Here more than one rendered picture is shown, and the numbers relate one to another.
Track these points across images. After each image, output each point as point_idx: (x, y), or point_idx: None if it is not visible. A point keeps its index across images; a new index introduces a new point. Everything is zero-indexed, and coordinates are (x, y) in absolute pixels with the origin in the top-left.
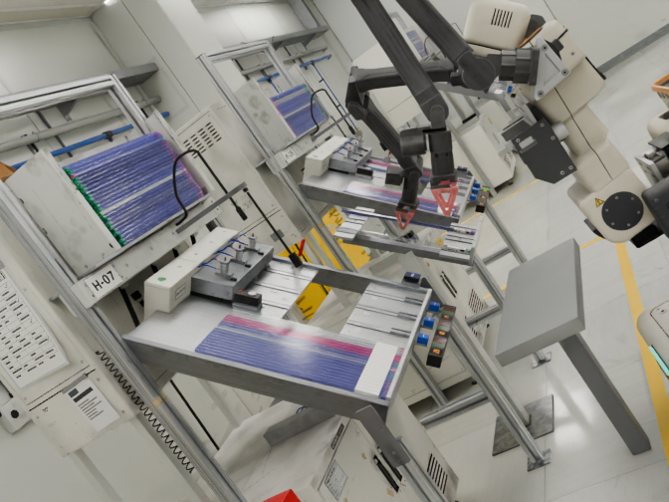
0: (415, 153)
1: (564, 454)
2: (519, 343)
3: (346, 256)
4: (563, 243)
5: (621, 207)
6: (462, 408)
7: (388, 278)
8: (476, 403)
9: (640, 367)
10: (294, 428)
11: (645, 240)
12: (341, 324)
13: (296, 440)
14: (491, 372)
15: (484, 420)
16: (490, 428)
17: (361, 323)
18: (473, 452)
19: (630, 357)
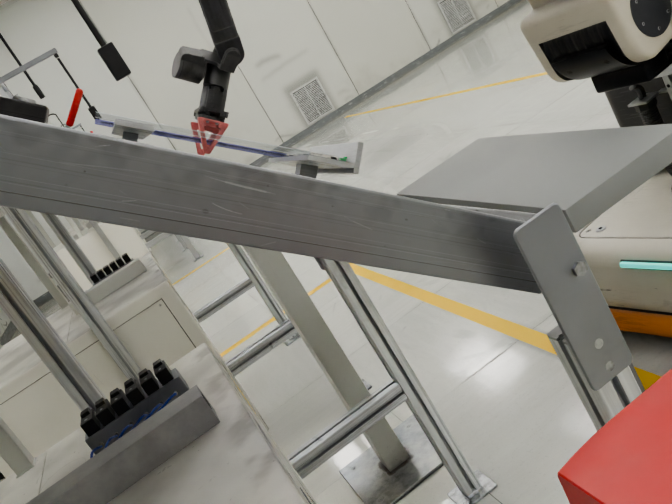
0: None
1: (511, 468)
2: (600, 181)
3: (58, 256)
4: (471, 145)
5: (651, 0)
6: (362, 422)
7: (120, 301)
8: (386, 407)
9: (525, 346)
10: (112, 480)
11: (657, 68)
12: (43, 382)
13: (130, 502)
14: (357, 378)
15: (316, 483)
16: (337, 488)
17: None
18: None
19: (498, 343)
